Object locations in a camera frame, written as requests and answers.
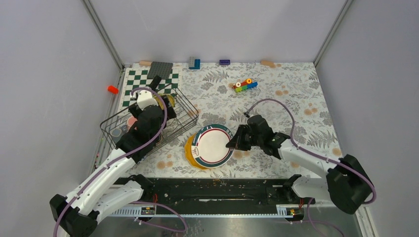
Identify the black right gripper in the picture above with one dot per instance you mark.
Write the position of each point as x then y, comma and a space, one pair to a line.
236, 142

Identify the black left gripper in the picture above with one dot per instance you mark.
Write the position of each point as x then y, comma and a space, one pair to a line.
135, 111

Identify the white plate teal rim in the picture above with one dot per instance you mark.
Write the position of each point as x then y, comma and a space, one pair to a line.
208, 146

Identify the yellow dotted scalloped plate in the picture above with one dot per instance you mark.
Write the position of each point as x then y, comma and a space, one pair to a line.
188, 153

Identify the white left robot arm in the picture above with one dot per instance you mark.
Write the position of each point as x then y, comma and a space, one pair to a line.
79, 212

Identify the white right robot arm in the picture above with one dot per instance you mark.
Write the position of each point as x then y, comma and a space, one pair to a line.
343, 182

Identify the pink mug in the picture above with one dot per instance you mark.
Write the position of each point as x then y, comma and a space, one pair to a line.
131, 121

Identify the grey blue cup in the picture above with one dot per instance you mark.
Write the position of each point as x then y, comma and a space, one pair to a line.
116, 133

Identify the green woven rim plate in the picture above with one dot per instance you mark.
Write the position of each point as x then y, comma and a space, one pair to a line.
168, 99

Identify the green white checkered board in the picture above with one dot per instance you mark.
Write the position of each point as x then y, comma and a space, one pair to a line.
138, 77

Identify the red small block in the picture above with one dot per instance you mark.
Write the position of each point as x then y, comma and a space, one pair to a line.
112, 89

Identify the colourful toy brick car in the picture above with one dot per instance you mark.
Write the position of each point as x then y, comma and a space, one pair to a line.
244, 85

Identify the grey studded baseplate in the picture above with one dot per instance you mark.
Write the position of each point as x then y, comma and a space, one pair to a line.
161, 69

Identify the wooden block left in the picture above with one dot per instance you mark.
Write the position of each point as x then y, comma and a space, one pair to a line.
145, 63

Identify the wooden block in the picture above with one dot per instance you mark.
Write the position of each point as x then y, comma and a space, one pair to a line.
145, 63
268, 63

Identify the grey and blue brick stack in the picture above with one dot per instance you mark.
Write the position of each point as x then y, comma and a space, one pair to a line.
194, 63

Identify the purple toy brick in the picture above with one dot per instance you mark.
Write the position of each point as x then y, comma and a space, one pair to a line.
224, 62

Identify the wooden block right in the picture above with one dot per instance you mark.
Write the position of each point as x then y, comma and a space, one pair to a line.
268, 63

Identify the black wire dish rack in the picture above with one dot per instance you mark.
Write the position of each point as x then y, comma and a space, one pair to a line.
186, 117

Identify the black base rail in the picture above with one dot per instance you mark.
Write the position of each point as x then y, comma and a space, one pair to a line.
230, 195

